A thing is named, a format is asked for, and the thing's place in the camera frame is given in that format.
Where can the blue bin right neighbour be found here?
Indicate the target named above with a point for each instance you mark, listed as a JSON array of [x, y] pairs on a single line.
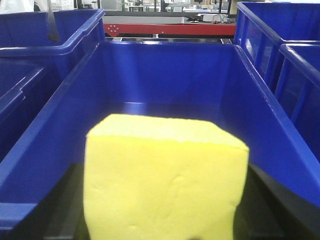
[[263, 26]]

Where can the yellow foam block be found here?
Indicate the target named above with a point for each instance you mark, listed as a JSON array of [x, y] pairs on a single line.
[[155, 178]]

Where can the blue bin holding foam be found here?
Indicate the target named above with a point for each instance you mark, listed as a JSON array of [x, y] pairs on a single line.
[[40, 178]]

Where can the blue bin left neighbour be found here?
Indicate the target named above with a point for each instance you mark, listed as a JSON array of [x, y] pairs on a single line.
[[25, 36]]

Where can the blue bin near right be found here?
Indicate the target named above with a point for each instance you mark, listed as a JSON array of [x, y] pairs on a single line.
[[298, 91]]

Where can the blue bin neighbour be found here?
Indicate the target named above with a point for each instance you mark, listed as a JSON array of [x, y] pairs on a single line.
[[263, 26], [25, 36]]

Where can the blue bin near left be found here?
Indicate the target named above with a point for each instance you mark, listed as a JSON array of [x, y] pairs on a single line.
[[22, 95]]

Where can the red conveyor frame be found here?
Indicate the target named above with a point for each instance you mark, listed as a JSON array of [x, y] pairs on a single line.
[[182, 29]]

